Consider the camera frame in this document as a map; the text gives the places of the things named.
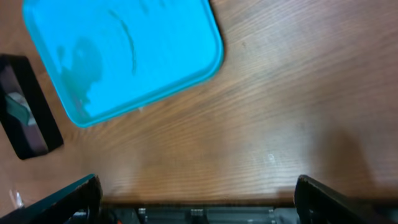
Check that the blue plastic tray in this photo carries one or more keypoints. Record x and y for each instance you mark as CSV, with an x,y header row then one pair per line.
x,y
109,57

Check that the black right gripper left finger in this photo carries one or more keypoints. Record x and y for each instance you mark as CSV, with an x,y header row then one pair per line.
x,y
84,194

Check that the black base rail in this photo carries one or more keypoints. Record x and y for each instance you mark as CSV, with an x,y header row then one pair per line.
x,y
199,214

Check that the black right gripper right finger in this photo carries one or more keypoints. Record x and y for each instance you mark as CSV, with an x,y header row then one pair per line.
x,y
318,203

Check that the black water tray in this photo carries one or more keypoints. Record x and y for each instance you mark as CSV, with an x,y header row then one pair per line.
x,y
25,114

